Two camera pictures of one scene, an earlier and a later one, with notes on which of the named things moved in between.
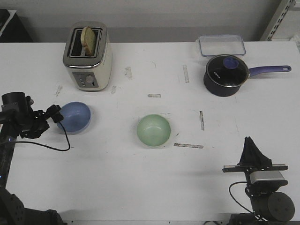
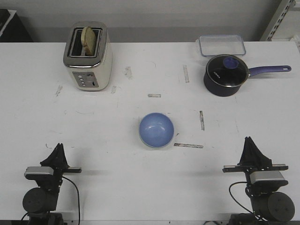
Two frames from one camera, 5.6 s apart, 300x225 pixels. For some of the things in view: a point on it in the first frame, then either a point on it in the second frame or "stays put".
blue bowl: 77,118 → 156,130
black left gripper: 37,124 → 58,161
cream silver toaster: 89,73 stays put
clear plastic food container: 222,44 stays put
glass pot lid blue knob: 227,71 stays put
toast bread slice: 88,41 stays put
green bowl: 153,130 → 155,147
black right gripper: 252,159 stays put
